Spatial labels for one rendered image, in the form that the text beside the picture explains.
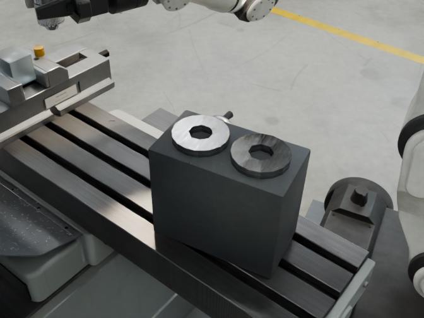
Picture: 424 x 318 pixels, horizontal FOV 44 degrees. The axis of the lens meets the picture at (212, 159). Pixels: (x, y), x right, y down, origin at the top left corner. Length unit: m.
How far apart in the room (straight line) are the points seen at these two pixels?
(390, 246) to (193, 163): 0.82
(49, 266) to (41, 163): 0.20
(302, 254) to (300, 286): 0.07
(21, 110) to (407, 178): 0.79
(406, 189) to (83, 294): 0.70
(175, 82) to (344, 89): 0.97
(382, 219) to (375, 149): 1.20
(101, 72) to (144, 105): 1.62
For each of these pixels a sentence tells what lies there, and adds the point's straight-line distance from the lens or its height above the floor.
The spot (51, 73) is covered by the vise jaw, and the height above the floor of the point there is 1.04.
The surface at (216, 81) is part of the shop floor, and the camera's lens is 3.06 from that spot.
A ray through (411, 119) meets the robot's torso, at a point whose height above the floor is 1.05.
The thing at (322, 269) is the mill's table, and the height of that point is 0.94.
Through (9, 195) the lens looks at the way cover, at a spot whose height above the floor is 0.87.
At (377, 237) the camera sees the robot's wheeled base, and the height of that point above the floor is 0.57.
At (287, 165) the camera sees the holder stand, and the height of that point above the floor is 1.13.
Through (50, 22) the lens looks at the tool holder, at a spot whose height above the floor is 1.21.
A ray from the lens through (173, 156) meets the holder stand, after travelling 0.78.
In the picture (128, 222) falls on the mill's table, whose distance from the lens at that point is 0.95.
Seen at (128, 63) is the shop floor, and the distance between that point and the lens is 3.25.
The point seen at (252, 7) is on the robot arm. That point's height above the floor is 1.13.
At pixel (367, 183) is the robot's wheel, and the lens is 1.58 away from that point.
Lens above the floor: 1.63
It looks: 40 degrees down
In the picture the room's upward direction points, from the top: 2 degrees clockwise
